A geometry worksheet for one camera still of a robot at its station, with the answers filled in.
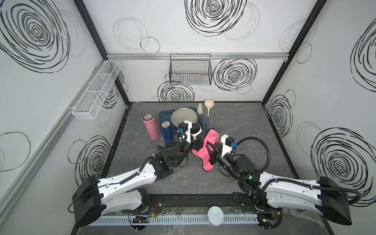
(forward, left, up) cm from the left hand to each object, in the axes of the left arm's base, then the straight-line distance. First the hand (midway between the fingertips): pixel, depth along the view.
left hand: (201, 128), depth 66 cm
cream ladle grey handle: (+44, -9, -28) cm, 53 cm away
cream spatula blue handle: (+35, -2, -29) cm, 46 cm away
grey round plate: (+33, +12, -30) cm, 46 cm away
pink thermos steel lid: (+13, +29, -11) cm, 34 cm away
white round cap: (-30, -7, -25) cm, 40 cm away
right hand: (-5, -3, -5) cm, 7 cm away
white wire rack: (+10, +57, +1) cm, 58 cm away
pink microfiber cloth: (-8, -2, -7) cm, 11 cm away
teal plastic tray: (+32, +24, -30) cm, 50 cm away
